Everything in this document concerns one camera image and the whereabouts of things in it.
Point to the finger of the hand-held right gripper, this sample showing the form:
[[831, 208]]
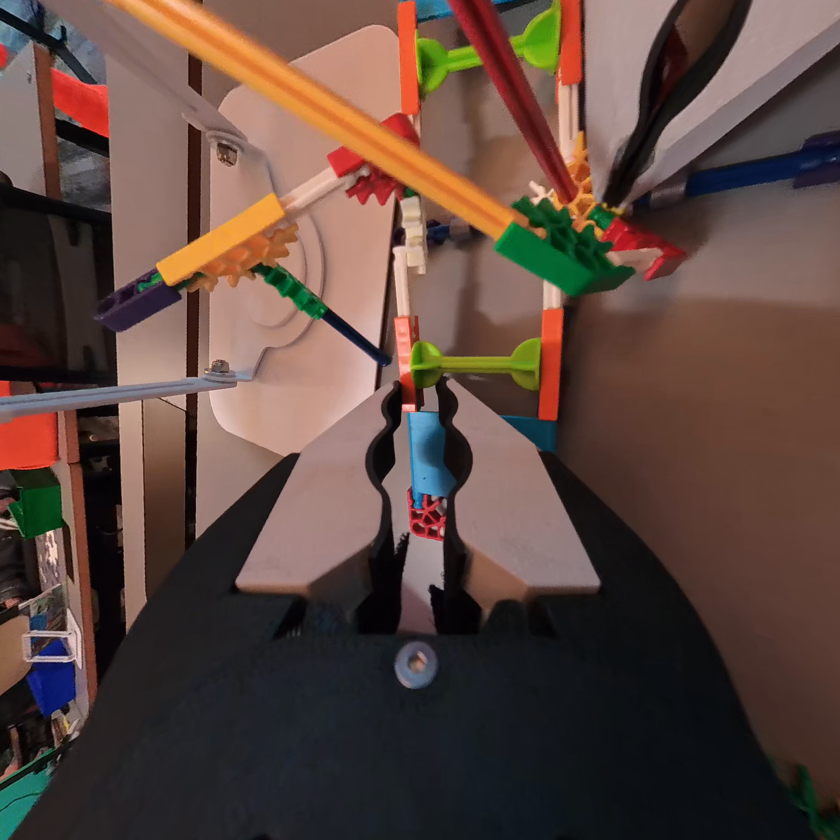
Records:
[[617, 52], [787, 26]]

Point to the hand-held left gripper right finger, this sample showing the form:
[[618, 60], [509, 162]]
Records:
[[525, 525]]

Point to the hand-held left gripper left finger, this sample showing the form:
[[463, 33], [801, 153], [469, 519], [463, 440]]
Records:
[[315, 518]]

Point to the blue panel toy seat assembly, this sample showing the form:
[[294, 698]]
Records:
[[430, 453]]

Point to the white toy rod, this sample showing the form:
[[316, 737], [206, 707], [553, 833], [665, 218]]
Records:
[[553, 296], [401, 282]]

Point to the colourful toy wheel model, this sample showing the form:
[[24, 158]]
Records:
[[328, 118]]

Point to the white document stand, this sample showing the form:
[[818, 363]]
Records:
[[315, 407]]

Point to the green storage box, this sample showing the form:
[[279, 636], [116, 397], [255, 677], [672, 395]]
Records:
[[36, 508]]

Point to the small blue storage bin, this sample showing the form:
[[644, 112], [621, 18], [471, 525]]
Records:
[[49, 682]]

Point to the green toy connector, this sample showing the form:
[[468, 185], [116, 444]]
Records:
[[797, 800]]

